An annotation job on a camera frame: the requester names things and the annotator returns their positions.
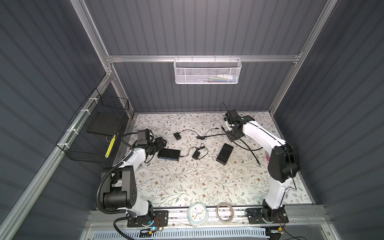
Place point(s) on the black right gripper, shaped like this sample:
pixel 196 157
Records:
pixel 231 138

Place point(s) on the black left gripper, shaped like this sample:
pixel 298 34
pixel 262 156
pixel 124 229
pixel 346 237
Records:
pixel 160 144

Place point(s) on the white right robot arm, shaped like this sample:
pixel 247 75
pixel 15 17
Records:
pixel 283 163

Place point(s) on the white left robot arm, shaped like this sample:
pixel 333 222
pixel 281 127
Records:
pixel 117 192

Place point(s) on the black foam pad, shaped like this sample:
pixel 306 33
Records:
pixel 104 124

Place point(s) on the white analog clock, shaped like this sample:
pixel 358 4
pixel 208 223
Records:
pixel 197 214

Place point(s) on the black power adapter with cord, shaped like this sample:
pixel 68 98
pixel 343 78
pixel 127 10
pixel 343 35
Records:
pixel 177 135

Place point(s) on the black wire wall basket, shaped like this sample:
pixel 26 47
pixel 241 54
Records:
pixel 94 134

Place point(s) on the white wire mesh basket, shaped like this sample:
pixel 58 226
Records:
pixel 209 71

